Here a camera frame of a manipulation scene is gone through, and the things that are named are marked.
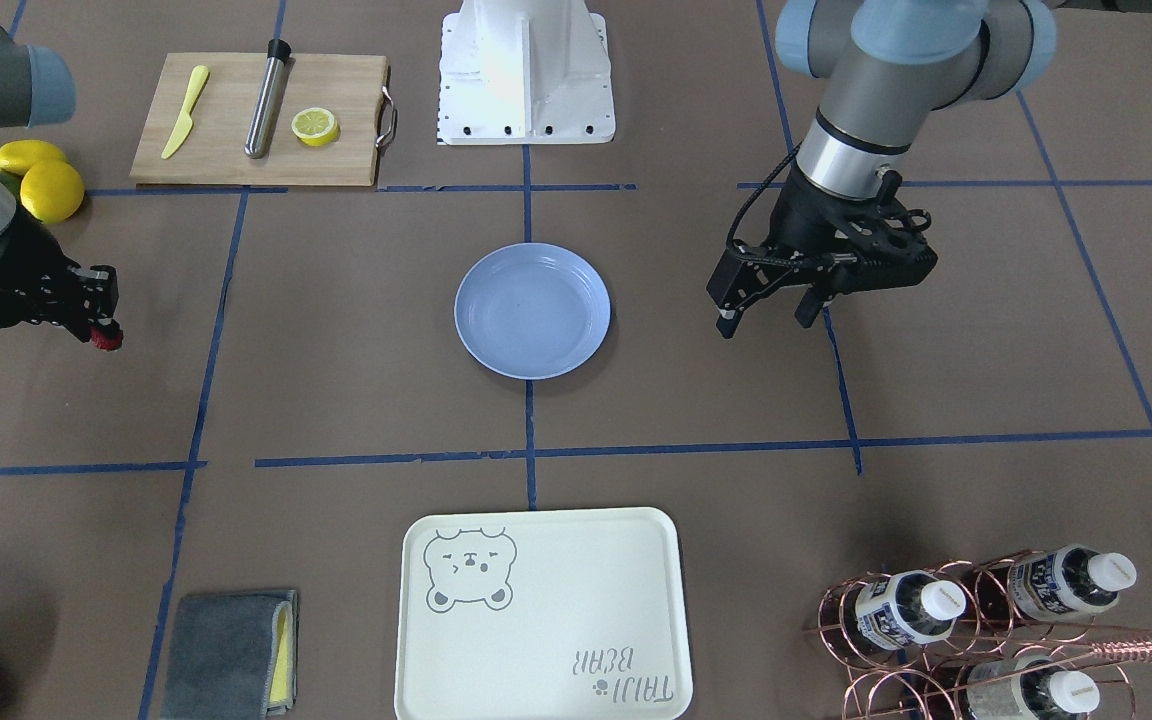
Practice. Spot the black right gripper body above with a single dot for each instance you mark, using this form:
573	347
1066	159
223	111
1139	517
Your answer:
24	262

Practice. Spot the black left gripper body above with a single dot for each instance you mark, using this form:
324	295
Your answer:
798	217

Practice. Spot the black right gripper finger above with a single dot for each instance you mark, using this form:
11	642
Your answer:
79	325

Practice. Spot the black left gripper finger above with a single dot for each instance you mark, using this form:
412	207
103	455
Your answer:
814	301

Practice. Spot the red strawberry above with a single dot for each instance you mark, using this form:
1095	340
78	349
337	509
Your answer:
107	337

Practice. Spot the blue round plate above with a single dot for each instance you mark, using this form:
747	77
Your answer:
532	311

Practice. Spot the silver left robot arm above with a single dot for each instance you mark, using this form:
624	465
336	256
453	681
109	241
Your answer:
887	65

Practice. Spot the yellow lemon front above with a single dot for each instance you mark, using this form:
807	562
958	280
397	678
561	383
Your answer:
52	191

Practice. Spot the yellow lemon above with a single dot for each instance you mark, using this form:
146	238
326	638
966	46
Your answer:
52	191
20	156

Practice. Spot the yellow lemon back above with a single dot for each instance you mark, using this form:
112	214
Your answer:
20	156

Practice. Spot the yellow plastic knife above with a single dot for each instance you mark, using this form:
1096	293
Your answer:
185	122

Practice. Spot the lemon half slice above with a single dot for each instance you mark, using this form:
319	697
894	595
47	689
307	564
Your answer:
315	127

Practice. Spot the drink bottle back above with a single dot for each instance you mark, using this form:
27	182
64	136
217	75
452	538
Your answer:
892	614

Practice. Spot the drink bottle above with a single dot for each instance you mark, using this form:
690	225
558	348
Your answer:
892	614
1072	582
1029	687

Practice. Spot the grey yellow folded cloth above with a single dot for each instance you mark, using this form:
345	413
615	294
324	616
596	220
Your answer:
233	656

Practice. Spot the cream bear tray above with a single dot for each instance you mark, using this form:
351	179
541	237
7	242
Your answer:
560	614

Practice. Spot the drink bottle front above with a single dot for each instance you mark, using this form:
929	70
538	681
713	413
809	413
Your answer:
1029	687

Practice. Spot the steel black-tipped knife handle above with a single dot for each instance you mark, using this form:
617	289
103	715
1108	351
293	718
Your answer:
272	88

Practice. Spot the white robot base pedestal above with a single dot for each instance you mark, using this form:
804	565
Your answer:
524	73

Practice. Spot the copper wire bottle rack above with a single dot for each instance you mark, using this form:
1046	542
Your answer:
903	684

